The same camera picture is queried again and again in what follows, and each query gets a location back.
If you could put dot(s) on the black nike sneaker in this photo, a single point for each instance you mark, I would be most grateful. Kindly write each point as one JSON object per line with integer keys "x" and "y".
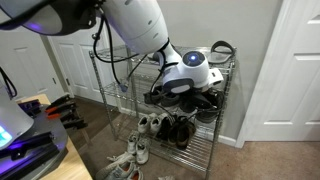
{"x": 207, "y": 105}
{"x": 158, "y": 96}

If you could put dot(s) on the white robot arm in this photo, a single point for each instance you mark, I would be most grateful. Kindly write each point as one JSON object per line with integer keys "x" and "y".
{"x": 140, "y": 24}

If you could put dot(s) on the grey sandal on top shelf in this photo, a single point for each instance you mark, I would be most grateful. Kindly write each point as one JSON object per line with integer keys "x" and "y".
{"x": 220, "y": 52}

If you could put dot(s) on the white sneaker on rack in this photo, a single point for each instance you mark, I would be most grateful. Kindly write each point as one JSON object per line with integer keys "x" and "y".
{"x": 144, "y": 123}

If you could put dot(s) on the brown black shoe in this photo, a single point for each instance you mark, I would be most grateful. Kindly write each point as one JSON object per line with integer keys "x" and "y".
{"x": 181, "y": 132}

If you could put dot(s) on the white sneaker on floor left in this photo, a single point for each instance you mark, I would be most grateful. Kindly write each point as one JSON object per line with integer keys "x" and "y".
{"x": 132, "y": 140}

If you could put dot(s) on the white sneaker on floor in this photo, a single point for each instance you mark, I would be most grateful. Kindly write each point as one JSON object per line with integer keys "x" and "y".
{"x": 132, "y": 140}
{"x": 142, "y": 150}

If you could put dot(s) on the white sneaker on floor right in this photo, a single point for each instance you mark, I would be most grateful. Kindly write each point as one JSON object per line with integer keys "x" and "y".
{"x": 142, "y": 150}

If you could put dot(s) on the grey sneaker orange insole left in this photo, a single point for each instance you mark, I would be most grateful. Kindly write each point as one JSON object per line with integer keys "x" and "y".
{"x": 118, "y": 170}

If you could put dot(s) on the grey sneaker orange insole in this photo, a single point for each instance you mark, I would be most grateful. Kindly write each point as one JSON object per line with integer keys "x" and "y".
{"x": 118, "y": 170}
{"x": 136, "y": 174}

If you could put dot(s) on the grey sneaker orange insole right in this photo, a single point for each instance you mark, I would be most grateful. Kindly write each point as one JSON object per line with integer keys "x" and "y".
{"x": 136, "y": 174}

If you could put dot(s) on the black orange clamp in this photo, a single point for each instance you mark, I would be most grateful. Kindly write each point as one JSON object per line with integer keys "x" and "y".
{"x": 65, "y": 109}

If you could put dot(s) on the wooden table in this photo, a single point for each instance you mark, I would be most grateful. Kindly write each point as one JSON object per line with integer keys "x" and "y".
{"x": 67, "y": 164}

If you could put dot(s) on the white door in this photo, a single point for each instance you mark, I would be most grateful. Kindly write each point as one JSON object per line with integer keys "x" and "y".
{"x": 285, "y": 104}

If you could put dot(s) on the silver wire shoe rack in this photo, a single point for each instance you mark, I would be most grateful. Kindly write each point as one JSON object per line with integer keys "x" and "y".
{"x": 199, "y": 151}

